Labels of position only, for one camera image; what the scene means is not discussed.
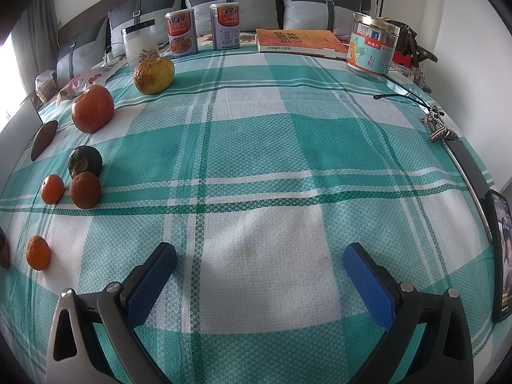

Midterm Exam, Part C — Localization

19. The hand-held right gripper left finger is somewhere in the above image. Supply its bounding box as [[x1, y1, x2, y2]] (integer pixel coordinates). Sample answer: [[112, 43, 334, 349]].
[[46, 242, 177, 384]]

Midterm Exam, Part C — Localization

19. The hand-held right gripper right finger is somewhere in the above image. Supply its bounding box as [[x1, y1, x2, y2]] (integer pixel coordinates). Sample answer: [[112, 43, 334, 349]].
[[343, 242, 475, 384]]

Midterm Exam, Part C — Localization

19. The brownish orange mandarin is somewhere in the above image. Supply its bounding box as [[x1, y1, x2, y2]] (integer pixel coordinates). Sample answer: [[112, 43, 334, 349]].
[[69, 172, 101, 210]]

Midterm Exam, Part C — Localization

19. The small orange mandarin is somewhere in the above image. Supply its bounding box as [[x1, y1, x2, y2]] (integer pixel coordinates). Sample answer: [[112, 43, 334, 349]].
[[41, 174, 65, 204], [26, 235, 51, 271]]

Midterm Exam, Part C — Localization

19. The reddish brown sweet potato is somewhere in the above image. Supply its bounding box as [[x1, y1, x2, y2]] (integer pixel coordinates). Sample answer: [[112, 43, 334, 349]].
[[31, 120, 59, 162]]

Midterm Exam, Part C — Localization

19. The large red round fruit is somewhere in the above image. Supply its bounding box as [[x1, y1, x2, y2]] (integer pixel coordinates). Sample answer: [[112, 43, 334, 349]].
[[71, 85, 115, 133]]

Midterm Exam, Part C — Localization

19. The wrinkled yellow-green fruit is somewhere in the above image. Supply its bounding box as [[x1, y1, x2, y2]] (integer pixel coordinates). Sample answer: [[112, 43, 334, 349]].
[[133, 57, 175, 95]]

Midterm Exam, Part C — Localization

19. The black smartphone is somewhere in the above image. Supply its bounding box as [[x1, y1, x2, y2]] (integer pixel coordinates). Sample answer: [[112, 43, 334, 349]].
[[482, 189, 512, 324]]

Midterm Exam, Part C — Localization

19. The dark wrinkled round fruit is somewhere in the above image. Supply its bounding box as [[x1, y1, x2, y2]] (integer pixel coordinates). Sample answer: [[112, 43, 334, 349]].
[[68, 146, 103, 179]]

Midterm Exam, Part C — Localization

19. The black bar with metal edge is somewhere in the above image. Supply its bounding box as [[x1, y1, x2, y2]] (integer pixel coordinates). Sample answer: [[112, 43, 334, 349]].
[[444, 138, 494, 244]]

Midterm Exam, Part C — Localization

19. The teal plaid cloth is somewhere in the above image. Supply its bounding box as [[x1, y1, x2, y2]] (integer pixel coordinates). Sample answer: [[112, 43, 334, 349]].
[[0, 50, 497, 384]]

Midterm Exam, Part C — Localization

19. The clear plastic lid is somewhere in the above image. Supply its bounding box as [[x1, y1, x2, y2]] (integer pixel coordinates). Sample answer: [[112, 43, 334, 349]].
[[386, 70, 420, 93]]

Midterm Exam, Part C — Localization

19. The pink snack bag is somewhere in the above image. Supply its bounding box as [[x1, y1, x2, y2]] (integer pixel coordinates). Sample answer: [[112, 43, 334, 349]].
[[56, 62, 121, 107]]

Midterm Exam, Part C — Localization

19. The clear plastic bag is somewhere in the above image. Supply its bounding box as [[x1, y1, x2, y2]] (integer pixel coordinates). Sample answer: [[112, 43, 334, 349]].
[[35, 70, 57, 102]]

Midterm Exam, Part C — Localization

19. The large round metal tin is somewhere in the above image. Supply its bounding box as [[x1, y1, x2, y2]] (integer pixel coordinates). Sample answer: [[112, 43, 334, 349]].
[[347, 12, 401, 76]]

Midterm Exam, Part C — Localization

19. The grey two-tone pillow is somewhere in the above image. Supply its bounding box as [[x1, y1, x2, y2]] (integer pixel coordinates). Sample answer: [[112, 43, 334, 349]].
[[56, 20, 110, 86], [180, 0, 279, 35], [108, 0, 188, 59], [278, 0, 371, 43]]

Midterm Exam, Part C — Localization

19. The glass jar with black lid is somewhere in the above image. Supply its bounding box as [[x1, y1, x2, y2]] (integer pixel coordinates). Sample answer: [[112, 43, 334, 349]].
[[121, 20, 161, 67]]

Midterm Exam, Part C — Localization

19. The black handbag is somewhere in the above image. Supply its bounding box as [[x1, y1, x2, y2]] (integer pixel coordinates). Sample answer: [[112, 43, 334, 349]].
[[394, 20, 438, 68]]

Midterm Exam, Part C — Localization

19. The orange cover book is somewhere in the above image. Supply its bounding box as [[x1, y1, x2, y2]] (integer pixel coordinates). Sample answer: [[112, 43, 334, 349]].
[[255, 28, 350, 60]]

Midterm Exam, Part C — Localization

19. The orange label tin can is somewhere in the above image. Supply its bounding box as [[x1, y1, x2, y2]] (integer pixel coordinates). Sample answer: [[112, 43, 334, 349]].
[[165, 8, 199, 56]]

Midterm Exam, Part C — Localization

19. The grey label tin can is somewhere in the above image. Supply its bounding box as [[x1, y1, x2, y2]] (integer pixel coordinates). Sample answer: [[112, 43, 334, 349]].
[[210, 3, 241, 51]]

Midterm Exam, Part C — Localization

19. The grey curtain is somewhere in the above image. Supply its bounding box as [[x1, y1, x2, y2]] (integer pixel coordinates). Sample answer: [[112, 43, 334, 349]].
[[12, 0, 60, 89]]

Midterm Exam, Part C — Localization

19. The metal keychain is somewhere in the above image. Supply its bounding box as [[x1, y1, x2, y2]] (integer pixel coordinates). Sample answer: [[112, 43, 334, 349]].
[[420, 104, 459, 142]]

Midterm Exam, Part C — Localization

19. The black strap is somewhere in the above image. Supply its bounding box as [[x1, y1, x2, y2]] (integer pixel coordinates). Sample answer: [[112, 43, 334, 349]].
[[374, 93, 430, 108]]

